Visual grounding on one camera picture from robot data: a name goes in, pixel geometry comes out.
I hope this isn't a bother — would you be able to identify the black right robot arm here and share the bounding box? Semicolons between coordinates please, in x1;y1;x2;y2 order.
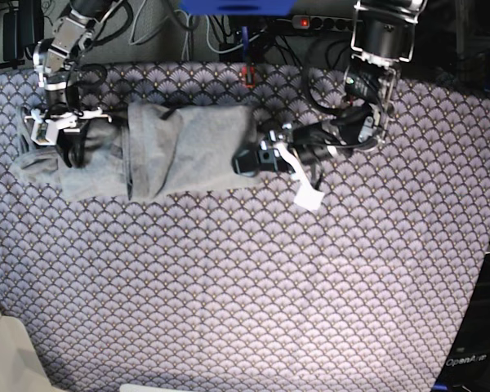
28;1;134;167

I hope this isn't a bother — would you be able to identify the black OpenArm box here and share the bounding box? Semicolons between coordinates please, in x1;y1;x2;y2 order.
432;253;490;391

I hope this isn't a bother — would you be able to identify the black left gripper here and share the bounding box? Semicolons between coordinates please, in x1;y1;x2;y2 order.
231;122;343;177

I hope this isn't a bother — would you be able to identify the white camera bracket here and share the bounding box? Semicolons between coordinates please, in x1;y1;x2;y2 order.
258;124;325;212
24;108;113;146

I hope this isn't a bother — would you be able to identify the white cable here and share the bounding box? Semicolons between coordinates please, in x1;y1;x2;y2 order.
128;7;201;60

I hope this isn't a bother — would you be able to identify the white foam board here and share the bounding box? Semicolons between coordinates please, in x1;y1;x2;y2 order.
0;310;52;391

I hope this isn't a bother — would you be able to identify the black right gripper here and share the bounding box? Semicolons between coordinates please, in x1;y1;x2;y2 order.
44;89;90;168

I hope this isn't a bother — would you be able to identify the light grey T-shirt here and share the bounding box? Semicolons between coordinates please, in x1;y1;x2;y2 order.
10;103;260;203

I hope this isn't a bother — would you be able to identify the black power adapter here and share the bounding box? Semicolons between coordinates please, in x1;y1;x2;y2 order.
2;0;44;61

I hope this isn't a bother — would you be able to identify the black power strip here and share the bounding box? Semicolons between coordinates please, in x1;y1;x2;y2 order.
291;15;354;32

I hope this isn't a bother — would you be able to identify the blue clamp handle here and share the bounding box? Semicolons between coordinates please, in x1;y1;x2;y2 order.
241;25;250;57

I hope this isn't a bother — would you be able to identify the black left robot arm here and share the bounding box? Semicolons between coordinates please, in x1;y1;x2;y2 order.
232;1;426;176

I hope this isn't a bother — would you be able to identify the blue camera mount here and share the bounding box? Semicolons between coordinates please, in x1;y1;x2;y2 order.
181;0;296;16

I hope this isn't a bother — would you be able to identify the red table clamp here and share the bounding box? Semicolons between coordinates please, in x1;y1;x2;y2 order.
241;64;256;88

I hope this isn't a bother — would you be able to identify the patterned purple tablecloth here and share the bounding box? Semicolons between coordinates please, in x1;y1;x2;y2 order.
0;70;490;391

